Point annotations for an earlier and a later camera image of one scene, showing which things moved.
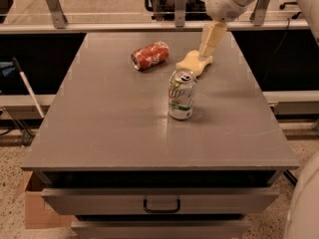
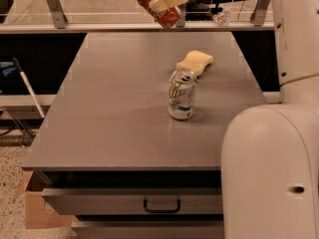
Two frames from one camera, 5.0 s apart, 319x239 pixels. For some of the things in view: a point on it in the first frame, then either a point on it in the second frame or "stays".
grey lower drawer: x=160 y=229 stays
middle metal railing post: x=179 y=5 stays
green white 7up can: x=181 y=94 stays
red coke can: x=150 y=55 -> x=168 y=19
